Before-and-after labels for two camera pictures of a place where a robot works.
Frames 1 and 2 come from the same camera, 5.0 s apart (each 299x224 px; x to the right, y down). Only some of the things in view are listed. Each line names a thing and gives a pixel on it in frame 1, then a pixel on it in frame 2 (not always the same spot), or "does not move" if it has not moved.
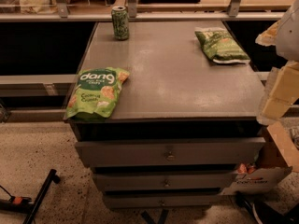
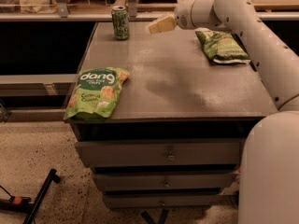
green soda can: x=120 y=22 does not move
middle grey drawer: x=216 y=179 does not move
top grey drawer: x=211 y=151 does not move
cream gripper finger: x=268 y=37 → x=183 y=12
